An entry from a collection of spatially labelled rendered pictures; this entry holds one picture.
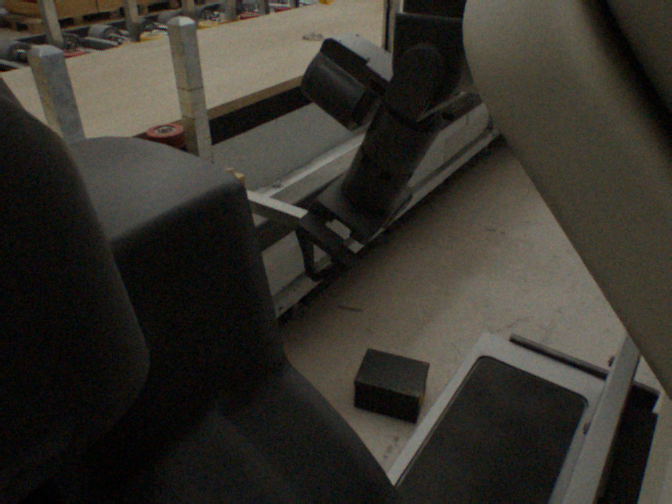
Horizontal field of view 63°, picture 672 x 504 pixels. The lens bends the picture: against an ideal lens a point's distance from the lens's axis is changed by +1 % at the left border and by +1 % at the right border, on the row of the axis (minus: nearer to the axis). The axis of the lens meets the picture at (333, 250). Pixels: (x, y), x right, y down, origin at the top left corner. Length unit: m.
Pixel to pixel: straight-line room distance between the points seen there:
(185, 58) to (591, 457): 0.90
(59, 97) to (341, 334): 1.35
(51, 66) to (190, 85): 0.25
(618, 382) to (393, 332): 1.69
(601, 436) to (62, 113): 0.80
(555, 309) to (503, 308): 0.20
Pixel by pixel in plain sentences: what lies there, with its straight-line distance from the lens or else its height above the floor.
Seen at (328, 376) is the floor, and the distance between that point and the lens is 1.83.
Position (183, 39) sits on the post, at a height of 1.12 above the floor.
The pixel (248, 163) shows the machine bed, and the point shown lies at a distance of 1.53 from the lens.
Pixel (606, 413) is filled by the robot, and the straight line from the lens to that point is 0.32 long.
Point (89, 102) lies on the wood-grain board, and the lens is 1.51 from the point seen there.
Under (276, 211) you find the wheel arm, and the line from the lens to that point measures 1.06.
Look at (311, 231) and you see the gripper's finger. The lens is 0.51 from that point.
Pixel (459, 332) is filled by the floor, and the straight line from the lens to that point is 2.04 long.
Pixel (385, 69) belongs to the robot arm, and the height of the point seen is 1.20.
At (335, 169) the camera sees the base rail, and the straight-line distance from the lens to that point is 1.50.
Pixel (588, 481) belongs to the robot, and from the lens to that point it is 0.29.
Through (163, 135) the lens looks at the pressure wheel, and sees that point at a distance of 1.21.
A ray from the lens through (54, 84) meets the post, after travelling 0.90.
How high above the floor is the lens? 1.32
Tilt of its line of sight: 33 degrees down
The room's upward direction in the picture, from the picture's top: straight up
